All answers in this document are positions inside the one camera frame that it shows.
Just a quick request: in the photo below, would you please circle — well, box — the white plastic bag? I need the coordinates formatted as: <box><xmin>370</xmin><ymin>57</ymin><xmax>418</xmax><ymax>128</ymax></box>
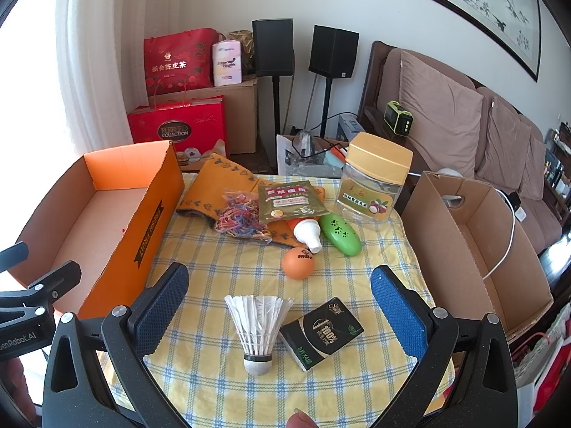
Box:
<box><xmin>276</xmin><ymin>130</ymin><xmax>349</xmax><ymax>177</ymax></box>

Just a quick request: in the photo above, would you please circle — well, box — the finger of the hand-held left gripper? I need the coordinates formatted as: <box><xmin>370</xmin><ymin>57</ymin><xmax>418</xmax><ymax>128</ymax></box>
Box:
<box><xmin>0</xmin><ymin>261</ymin><xmax>83</xmax><ymax>320</ymax></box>
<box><xmin>0</xmin><ymin>241</ymin><xmax>28</xmax><ymax>274</ymax></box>

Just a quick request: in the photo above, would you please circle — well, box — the large beige sofa cushion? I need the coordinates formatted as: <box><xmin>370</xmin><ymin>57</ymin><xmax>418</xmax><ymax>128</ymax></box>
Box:
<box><xmin>399</xmin><ymin>50</ymin><xmax>485</xmax><ymax>179</ymax></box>

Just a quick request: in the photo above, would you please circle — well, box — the black speaker stand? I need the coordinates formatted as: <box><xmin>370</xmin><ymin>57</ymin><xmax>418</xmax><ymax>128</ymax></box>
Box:
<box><xmin>319</xmin><ymin>78</ymin><xmax>333</xmax><ymax>139</ymax></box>
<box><xmin>270</xmin><ymin>76</ymin><xmax>284</xmax><ymax>143</ymax></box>

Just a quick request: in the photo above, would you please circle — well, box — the orange white sunscreen tube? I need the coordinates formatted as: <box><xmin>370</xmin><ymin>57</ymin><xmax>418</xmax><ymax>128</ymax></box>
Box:
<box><xmin>285</xmin><ymin>215</ymin><xmax>323</xmax><ymax>255</ymax></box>

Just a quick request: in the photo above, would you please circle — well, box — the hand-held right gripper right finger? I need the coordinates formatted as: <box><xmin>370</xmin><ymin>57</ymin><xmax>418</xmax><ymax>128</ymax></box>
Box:
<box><xmin>370</xmin><ymin>266</ymin><xmax>520</xmax><ymax>428</ymax></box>

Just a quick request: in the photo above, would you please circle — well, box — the orange printed cloth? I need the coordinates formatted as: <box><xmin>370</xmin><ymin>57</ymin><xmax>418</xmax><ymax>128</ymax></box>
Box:
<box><xmin>176</xmin><ymin>153</ymin><xmax>328</xmax><ymax>248</ymax></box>

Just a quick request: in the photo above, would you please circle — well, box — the red gift bag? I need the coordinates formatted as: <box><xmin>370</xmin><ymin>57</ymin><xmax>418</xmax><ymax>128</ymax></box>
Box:
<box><xmin>143</xmin><ymin>28</ymin><xmax>220</xmax><ymax>96</ymax></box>

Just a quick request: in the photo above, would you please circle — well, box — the dark wooden cabinet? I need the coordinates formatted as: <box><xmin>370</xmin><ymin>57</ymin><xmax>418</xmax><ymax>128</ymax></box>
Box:
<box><xmin>181</xmin><ymin>140</ymin><xmax>279</xmax><ymax>175</ymax></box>

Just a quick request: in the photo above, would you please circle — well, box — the red Ferrero gift box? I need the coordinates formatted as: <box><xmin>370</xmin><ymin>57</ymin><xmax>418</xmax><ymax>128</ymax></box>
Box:
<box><xmin>127</xmin><ymin>96</ymin><xmax>229</xmax><ymax>159</ymax></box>

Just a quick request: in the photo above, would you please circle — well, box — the bag of coloured rubber bands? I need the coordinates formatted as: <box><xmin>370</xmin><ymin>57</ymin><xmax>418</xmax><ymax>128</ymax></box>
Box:
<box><xmin>213</xmin><ymin>189</ymin><xmax>273</xmax><ymax>245</ymax></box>

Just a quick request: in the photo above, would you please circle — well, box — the yellow plaid tablecloth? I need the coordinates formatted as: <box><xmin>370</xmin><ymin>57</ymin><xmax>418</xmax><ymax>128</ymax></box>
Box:
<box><xmin>96</xmin><ymin>172</ymin><xmax>456</xmax><ymax>428</ymax></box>

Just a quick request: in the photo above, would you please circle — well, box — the black speaker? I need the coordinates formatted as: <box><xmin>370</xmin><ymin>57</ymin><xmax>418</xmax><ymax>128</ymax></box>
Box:
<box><xmin>309</xmin><ymin>25</ymin><xmax>360</xmax><ymax>80</ymax></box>
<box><xmin>252</xmin><ymin>19</ymin><xmax>295</xmax><ymax>77</ymax></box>

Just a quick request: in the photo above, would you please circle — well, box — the white rounded device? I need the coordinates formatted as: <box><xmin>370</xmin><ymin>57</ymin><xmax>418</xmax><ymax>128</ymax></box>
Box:
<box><xmin>435</xmin><ymin>167</ymin><xmax>465</xmax><ymax>208</ymax></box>

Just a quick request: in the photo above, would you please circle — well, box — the orange cardboard box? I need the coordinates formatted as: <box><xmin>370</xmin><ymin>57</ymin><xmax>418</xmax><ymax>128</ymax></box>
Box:
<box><xmin>9</xmin><ymin>139</ymin><xmax>186</xmax><ymax>322</ymax></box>

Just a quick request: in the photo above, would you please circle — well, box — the brown sofa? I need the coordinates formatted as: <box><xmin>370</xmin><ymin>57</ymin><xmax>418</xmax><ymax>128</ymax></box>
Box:
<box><xmin>359</xmin><ymin>40</ymin><xmax>565</xmax><ymax>259</ymax></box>

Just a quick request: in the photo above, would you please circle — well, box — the white feather shuttlecock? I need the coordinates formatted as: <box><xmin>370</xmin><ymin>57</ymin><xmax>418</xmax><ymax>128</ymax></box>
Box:
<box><xmin>224</xmin><ymin>294</ymin><xmax>296</xmax><ymax>376</ymax></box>

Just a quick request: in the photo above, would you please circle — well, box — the grey blue box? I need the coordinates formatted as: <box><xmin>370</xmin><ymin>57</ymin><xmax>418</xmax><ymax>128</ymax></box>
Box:
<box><xmin>338</xmin><ymin>113</ymin><xmax>364</xmax><ymax>141</ymax></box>

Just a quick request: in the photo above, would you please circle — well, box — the green plastic case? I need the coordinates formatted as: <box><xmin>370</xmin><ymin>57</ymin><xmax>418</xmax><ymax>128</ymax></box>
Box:
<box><xmin>318</xmin><ymin>213</ymin><xmax>362</xmax><ymax>258</ymax></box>

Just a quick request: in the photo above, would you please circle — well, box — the clear jar with yellow lid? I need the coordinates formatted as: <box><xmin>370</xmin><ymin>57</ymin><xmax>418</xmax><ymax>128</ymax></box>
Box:
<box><xmin>334</xmin><ymin>132</ymin><xmax>414</xmax><ymax>225</ymax></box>

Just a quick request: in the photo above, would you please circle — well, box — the red white shopping bag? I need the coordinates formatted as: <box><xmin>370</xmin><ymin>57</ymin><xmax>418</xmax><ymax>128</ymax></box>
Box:
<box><xmin>512</xmin><ymin>303</ymin><xmax>571</xmax><ymax>424</ymax></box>

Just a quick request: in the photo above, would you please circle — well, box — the white cylindrical package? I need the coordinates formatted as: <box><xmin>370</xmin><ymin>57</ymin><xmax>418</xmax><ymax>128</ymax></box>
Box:
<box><xmin>212</xmin><ymin>40</ymin><xmax>244</xmax><ymax>87</ymax></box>

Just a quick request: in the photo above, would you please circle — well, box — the white curtain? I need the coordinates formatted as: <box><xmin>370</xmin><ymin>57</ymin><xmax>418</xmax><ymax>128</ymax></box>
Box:
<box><xmin>54</xmin><ymin>0</ymin><xmax>183</xmax><ymax>148</ymax></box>

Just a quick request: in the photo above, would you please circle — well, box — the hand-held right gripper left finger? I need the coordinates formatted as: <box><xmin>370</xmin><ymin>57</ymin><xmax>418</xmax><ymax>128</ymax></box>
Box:
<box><xmin>42</xmin><ymin>262</ymin><xmax>190</xmax><ymax>428</ymax></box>

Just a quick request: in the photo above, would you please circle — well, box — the brown cardboard box with handle hole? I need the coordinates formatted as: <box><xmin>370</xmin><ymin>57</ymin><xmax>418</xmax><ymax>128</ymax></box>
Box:
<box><xmin>399</xmin><ymin>170</ymin><xmax>555</xmax><ymax>344</ymax></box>

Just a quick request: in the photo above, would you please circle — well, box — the gold gift bag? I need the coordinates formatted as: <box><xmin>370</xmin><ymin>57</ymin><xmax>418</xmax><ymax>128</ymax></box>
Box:
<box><xmin>228</xmin><ymin>30</ymin><xmax>255</xmax><ymax>76</ymax></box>

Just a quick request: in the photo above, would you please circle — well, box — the small beige sofa cushion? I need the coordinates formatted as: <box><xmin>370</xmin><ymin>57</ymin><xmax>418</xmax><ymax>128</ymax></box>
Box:
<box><xmin>517</xmin><ymin>134</ymin><xmax>547</xmax><ymax>201</ymax></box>

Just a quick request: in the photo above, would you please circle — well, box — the large plain cardboard box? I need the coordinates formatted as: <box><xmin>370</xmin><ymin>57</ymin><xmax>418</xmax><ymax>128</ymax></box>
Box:
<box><xmin>149</xmin><ymin>76</ymin><xmax>259</xmax><ymax>157</ymax></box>

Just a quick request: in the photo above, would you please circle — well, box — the green portable device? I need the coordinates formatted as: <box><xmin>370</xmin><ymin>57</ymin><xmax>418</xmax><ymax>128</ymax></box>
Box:
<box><xmin>384</xmin><ymin>102</ymin><xmax>413</xmax><ymax>137</ymax></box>

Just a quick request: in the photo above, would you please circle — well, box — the green foil packet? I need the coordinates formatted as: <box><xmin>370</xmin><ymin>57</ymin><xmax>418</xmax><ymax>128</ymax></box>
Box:
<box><xmin>258</xmin><ymin>179</ymin><xmax>328</xmax><ymax>225</ymax></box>

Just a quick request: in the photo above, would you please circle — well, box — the orange ping-pong ball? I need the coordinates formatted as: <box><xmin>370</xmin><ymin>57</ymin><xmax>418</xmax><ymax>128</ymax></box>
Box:
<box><xmin>281</xmin><ymin>246</ymin><xmax>317</xmax><ymax>281</ymax></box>

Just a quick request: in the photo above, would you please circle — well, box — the white cable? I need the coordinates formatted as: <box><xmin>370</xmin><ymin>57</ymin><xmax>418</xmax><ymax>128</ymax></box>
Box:
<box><xmin>484</xmin><ymin>187</ymin><xmax>518</xmax><ymax>281</ymax></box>

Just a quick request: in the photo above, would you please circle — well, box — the black tissue packet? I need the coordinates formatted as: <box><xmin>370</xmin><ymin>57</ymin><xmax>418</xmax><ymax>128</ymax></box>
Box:
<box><xmin>279</xmin><ymin>296</ymin><xmax>364</xmax><ymax>372</ymax></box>

